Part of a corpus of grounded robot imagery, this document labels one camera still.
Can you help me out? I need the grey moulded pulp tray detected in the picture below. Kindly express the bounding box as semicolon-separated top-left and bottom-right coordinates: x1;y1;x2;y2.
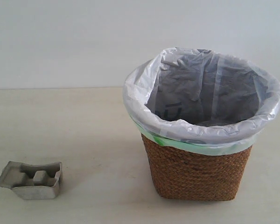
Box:
0;161;63;200

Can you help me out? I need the white plastic bin liner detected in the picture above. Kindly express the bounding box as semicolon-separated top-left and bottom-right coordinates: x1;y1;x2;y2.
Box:
123;48;280;146

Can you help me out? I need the woven brown wicker basket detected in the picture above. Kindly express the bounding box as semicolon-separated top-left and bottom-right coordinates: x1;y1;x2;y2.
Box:
141;135;251;201

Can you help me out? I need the light green trash bag edge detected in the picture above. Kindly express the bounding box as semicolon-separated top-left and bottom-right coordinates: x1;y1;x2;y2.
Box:
134;122;257;156

